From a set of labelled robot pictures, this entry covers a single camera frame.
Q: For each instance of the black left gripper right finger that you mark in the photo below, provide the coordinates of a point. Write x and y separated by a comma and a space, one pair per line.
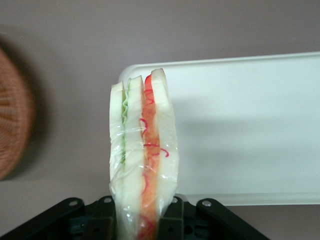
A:
200, 225

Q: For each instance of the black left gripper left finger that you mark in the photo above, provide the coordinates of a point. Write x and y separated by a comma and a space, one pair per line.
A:
75, 222

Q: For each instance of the plastic-wrapped triangle sandwich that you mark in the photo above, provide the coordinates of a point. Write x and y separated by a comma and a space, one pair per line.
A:
135, 140

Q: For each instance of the cream plastic tray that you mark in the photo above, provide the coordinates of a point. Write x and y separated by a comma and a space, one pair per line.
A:
245, 130

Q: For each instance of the brown wicker basket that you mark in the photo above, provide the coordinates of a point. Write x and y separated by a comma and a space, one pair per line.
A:
12, 120

